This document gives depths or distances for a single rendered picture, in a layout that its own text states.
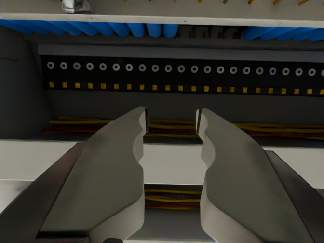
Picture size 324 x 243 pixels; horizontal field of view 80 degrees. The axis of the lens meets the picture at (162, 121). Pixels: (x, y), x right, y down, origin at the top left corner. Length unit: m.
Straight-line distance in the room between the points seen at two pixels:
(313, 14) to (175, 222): 0.40
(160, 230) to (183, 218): 0.06
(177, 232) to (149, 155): 0.25
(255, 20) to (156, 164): 0.16
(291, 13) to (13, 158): 0.30
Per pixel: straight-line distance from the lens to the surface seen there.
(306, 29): 0.27
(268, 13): 0.20
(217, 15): 0.19
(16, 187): 0.39
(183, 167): 0.22
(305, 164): 0.26
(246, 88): 0.34
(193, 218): 0.47
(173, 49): 0.32
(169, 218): 0.46
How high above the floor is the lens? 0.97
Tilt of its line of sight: 33 degrees up
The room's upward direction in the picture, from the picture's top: 178 degrees counter-clockwise
